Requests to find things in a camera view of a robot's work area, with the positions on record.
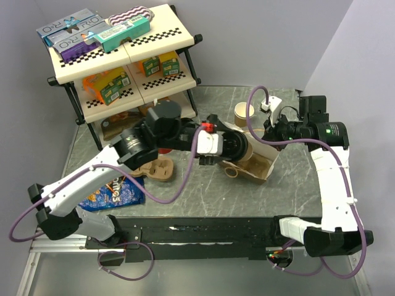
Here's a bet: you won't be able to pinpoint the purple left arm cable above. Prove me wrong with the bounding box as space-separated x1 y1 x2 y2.
8 126 204 281

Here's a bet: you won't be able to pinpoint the silver RO foil box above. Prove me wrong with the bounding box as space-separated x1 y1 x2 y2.
36 9 104 46

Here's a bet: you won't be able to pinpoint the brown paper cups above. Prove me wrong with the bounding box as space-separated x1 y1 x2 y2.
234 102 247 128

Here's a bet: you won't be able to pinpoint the cream checkered shelf rack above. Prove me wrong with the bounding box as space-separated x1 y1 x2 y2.
48 4 203 150

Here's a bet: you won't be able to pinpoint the brown paper takeout bag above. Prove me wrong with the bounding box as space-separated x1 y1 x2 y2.
218 122 280 184

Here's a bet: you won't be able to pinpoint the brown snack bag lower shelf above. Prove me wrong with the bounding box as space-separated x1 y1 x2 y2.
101 111 142 141

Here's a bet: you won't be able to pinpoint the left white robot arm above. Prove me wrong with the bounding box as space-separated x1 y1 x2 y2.
28 101 221 248

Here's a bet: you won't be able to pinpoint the black plastic cup lid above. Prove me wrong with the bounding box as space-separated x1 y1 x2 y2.
221 130 245 161

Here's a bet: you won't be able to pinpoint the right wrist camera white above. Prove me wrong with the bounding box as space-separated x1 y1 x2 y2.
260 96 282 126

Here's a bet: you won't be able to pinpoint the purple wavy pouch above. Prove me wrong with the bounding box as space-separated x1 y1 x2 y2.
108 6 155 26

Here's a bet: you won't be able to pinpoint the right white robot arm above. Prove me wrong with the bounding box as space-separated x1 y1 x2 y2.
260 96 362 257

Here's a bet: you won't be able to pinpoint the purple RO foil box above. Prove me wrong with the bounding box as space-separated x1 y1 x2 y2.
52 31 100 62

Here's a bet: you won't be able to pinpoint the brown paper coffee cup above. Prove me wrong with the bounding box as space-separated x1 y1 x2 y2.
238 136 253 162

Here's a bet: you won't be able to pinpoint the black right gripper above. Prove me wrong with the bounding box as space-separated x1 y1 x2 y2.
260 110 307 151

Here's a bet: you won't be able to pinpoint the teal foil box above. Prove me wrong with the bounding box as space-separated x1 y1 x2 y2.
94 15 151 53

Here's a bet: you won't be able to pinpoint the single brown pulp carrier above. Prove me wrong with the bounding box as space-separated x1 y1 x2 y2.
244 153 271 179

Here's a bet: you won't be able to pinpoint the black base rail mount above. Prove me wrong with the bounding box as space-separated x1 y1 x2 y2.
77 215 340 266

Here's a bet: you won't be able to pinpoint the blue Doritos chip bag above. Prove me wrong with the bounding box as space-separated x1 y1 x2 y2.
79 176 146 212

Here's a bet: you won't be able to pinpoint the green orange snack box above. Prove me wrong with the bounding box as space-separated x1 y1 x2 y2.
98 81 123 105
106 70 131 90

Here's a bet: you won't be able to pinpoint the brown pulp cup carrier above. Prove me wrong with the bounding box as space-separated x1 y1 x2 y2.
130 156 174 182

